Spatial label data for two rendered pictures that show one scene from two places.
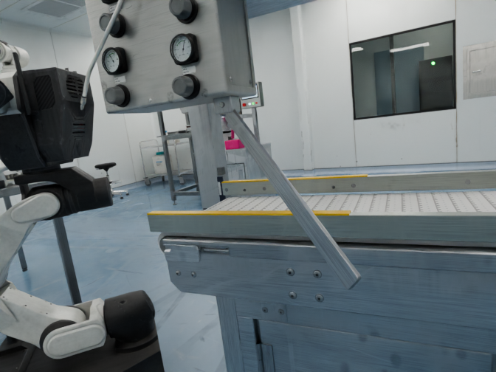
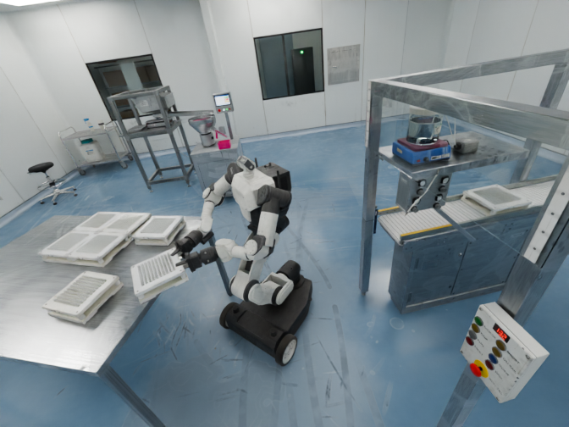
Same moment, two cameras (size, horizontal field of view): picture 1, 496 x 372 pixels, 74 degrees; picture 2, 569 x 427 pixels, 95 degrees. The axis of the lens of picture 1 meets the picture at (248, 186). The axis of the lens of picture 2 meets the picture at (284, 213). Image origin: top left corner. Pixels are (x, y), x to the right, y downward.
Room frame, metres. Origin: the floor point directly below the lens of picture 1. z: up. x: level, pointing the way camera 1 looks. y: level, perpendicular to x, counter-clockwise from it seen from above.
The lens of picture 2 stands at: (-0.07, 1.30, 1.81)
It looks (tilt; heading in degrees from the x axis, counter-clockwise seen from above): 33 degrees down; 329
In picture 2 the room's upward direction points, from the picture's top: 8 degrees counter-clockwise
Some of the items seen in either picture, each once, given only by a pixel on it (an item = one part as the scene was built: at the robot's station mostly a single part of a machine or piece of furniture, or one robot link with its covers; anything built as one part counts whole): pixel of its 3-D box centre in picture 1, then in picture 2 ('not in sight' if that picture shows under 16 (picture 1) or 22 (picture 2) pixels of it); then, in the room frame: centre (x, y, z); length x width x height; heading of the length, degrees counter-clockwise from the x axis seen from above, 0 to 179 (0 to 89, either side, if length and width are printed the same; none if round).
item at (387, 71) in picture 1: (399, 74); (290, 66); (4.99, -2.40, 1.43); 1.38 x 0.01 x 1.16; 60
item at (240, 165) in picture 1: (237, 183); (223, 169); (3.49, 0.11, 0.38); 0.63 x 0.57 x 0.76; 60
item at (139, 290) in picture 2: not in sight; (157, 269); (1.22, 1.36, 0.88); 0.25 x 0.24 x 0.02; 87
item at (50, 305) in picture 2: not in sight; (82, 291); (1.33, 1.72, 0.88); 0.25 x 0.24 x 0.02; 128
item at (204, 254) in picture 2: not in sight; (199, 259); (1.13, 1.16, 0.89); 0.12 x 0.10 x 0.13; 79
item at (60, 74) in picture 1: (40, 116); (262, 194); (1.18, 0.68, 1.08); 0.34 x 0.30 x 0.36; 177
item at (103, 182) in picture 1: (68, 190); (270, 226); (1.20, 0.66, 0.81); 0.28 x 0.13 x 0.18; 110
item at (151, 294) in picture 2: not in sight; (160, 276); (1.22, 1.36, 0.84); 0.24 x 0.24 x 0.02; 87
